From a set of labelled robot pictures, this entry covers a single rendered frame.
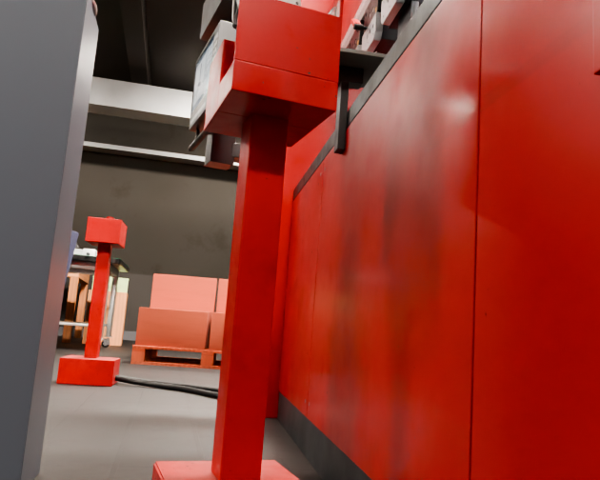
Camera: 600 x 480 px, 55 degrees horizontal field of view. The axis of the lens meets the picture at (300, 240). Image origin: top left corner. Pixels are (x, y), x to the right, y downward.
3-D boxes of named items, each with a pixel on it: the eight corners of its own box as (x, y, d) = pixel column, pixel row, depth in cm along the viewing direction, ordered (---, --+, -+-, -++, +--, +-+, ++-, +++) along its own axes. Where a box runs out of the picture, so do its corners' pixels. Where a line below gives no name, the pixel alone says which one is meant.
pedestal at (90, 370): (66, 379, 286) (87, 216, 298) (117, 382, 289) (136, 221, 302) (55, 383, 266) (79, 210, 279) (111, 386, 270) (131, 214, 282)
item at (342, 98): (297, 149, 141) (304, 67, 144) (354, 155, 143) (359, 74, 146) (300, 144, 137) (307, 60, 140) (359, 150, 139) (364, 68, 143)
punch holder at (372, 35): (360, 60, 178) (363, 10, 180) (387, 64, 179) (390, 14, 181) (374, 36, 163) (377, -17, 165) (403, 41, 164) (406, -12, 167)
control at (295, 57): (203, 130, 98) (212, 32, 100) (290, 147, 103) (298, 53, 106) (230, 89, 79) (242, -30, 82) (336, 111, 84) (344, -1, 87)
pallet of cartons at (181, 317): (138, 357, 471) (147, 275, 481) (271, 365, 492) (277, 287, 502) (129, 365, 394) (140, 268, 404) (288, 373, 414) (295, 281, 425)
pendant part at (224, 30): (188, 130, 276) (195, 61, 282) (212, 135, 281) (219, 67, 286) (211, 99, 235) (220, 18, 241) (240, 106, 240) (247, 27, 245)
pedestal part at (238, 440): (210, 471, 85) (242, 124, 93) (249, 470, 87) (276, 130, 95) (219, 483, 79) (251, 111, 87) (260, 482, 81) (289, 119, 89)
